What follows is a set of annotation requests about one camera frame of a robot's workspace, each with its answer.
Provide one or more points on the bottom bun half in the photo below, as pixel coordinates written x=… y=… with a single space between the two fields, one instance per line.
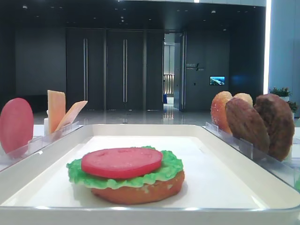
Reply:
x=158 y=191

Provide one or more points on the white rectangular tray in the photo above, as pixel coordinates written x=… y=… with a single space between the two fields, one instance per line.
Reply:
x=222 y=186

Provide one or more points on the red tomato slice on burger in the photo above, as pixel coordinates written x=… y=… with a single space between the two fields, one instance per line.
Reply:
x=121 y=163

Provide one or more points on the upright orange cheese slice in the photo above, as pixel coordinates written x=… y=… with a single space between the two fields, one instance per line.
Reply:
x=56 y=108

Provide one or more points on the green lettuce leaf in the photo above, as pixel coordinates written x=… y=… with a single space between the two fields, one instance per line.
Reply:
x=170 y=166

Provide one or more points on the brown meat patty rear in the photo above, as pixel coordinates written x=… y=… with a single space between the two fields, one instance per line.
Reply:
x=277 y=117

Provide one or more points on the sesame bun top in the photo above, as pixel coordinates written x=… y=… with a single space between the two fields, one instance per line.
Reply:
x=217 y=111

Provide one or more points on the clear holder rack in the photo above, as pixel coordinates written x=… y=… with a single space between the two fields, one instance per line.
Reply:
x=34 y=145
x=288 y=170

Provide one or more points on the white pusher block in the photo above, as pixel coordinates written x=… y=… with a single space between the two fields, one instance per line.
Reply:
x=46 y=125

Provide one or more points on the brown meat patty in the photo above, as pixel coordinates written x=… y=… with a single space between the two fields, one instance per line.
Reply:
x=246 y=123
x=277 y=117

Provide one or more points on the brown meat patty front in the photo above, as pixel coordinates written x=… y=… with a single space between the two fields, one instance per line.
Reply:
x=246 y=123

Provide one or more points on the potted plant with flowers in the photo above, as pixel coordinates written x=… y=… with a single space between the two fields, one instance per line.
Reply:
x=285 y=94

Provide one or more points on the clear right holder rack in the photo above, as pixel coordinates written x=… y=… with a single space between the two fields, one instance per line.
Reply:
x=288 y=170

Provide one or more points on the clear left holder rack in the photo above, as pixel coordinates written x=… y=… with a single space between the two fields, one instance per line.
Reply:
x=34 y=145

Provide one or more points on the red tomato slice in rack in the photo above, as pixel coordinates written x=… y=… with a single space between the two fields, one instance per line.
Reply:
x=16 y=127

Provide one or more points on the pale bun half behind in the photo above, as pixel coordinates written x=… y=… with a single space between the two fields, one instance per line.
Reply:
x=244 y=96

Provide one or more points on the small wall screen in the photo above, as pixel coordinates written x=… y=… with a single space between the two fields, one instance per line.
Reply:
x=217 y=80

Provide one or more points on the dark double doors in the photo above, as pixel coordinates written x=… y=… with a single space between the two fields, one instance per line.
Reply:
x=115 y=69

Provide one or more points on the leaning orange cheese slice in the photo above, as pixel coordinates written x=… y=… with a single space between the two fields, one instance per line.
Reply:
x=72 y=113

